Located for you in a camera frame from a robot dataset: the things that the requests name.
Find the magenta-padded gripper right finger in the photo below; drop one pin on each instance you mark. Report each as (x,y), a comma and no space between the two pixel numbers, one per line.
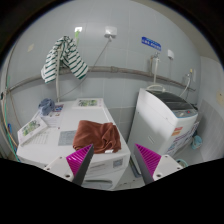
(148,160)

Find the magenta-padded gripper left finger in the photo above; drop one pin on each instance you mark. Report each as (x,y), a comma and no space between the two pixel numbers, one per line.
(78,161)

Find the brown towel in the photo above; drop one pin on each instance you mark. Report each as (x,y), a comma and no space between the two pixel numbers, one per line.
(96,135)

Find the grey printed sheet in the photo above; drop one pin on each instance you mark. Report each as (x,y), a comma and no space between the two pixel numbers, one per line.
(67,137)

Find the white appliance cabinet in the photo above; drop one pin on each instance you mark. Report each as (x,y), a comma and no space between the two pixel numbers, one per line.
(110,163)

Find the white top-load washing machine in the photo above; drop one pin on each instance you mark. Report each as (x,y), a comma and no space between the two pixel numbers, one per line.
(156,123)

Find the white sheet with grid text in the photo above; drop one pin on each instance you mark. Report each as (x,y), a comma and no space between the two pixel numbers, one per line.
(40,137)

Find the printed sheet with colour picture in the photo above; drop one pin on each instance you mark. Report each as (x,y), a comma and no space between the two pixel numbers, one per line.
(55,115)

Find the picture book with green print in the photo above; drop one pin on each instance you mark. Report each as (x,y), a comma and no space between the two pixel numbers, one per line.
(31,128)

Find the thin booklet with green picture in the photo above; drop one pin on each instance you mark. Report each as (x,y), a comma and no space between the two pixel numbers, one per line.
(87,103)

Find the crumpled blue cloth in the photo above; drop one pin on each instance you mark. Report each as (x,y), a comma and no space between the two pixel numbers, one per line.
(46,106)

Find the green white striped shirt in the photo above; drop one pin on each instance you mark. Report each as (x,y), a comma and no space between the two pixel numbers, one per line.
(71,58)

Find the grey horizontal wall pipe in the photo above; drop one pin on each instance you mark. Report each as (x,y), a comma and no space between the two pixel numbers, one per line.
(126,70)

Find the wall water tap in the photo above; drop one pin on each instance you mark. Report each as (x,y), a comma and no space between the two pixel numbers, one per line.
(155,65)

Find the small white wall box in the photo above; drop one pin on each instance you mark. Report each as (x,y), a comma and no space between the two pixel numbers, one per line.
(170,54)

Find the blue wall sign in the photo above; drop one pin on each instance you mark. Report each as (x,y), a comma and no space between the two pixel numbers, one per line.
(151,43)

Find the white wall socket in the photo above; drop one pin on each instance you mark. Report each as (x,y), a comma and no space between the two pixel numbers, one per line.
(110,32)

